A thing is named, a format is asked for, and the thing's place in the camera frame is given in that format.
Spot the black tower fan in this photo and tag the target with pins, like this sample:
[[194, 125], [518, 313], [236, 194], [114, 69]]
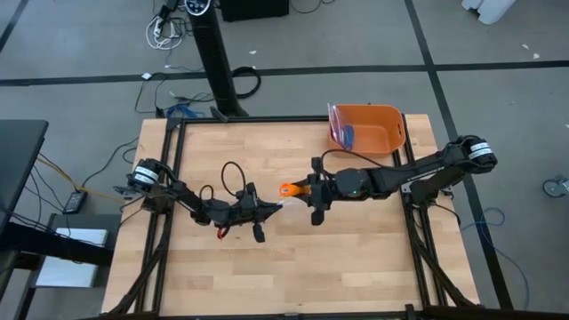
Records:
[[213, 53]]

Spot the silver metal bracket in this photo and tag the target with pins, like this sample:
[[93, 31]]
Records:
[[405, 188]]

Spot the black power brick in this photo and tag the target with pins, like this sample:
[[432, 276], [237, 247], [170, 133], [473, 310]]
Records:
[[169, 6]]

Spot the black power adapter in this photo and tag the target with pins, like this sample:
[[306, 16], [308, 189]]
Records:
[[75, 202]]

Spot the orange elastic bandage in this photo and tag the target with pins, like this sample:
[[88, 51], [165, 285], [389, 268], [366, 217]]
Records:
[[300, 189]]

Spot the white bulky object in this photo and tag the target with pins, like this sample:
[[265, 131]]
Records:
[[489, 9]]

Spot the black aluminium table frame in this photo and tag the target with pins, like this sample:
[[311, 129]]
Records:
[[266, 119]]

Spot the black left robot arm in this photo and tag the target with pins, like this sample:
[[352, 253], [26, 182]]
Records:
[[186, 200]]

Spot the grey caster wheel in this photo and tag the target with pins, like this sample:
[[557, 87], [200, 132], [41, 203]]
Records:
[[553, 187]]

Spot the orange plastic bin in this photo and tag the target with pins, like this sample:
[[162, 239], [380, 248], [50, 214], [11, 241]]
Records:
[[378, 133]]

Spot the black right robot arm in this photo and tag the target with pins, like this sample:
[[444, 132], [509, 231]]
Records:
[[413, 175]]

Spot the white box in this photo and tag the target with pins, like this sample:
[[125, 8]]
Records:
[[66, 271]]

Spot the small white plug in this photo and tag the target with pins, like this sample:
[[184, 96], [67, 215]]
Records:
[[146, 76]]

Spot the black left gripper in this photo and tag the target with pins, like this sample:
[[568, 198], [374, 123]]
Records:
[[242, 211]]

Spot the plastic bag with blue item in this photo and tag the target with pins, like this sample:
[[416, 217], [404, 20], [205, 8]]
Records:
[[341, 131]]

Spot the black desk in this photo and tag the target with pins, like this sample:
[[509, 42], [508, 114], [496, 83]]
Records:
[[18, 155]]

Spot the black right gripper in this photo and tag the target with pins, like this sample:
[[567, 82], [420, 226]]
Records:
[[326, 189]]

